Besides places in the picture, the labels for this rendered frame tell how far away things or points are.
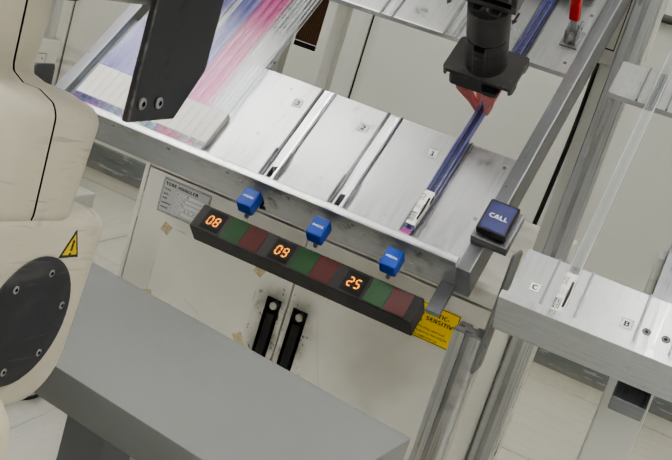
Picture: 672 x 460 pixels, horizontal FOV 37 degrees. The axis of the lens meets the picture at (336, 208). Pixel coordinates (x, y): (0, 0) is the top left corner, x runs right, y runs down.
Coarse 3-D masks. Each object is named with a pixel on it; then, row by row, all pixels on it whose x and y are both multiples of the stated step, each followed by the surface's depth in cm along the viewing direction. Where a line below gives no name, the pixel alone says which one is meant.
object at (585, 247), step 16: (656, 80) 136; (656, 96) 134; (640, 128) 130; (624, 160) 127; (624, 176) 126; (608, 192) 124; (608, 208) 122; (592, 224) 120; (592, 240) 119; (576, 256) 118; (576, 272) 116
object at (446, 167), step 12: (552, 0) 154; (540, 12) 152; (540, 24) 152; (528, 36) 150; (516, 48) 148; (480, 108) 142; (480, 120) 141; (468, 132) 139; (456, 144) 138; (456, 156) 137; (444, 168) 136; (432, 180) 135; (444, 180) 136; (408, 228) 130
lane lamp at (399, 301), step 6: (396, 288) 128; (396, 294) 128; (402, 294) 128; (408, 294) 128; (390, 300) 127; (396, 300) 127; (402, 300) 127; (408, 300) 127; (384, 306) 127; (390, 306) 127; (396, 306) 127; (402, 306) 127; (408, 306) 126; (390, 312) 126; (396, 312) 126; (402, 312) 126
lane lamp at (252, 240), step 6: (252, 228) 135; (258, 228) 135; (246, 234) 135; (252, 234) 135; (258, 234) 135; (264, 234) 135; (246, 240) 134; (252, 240) 134; (258, 240) 134; (246, 246) 134; (252, 246) 134; (258, 246) 134
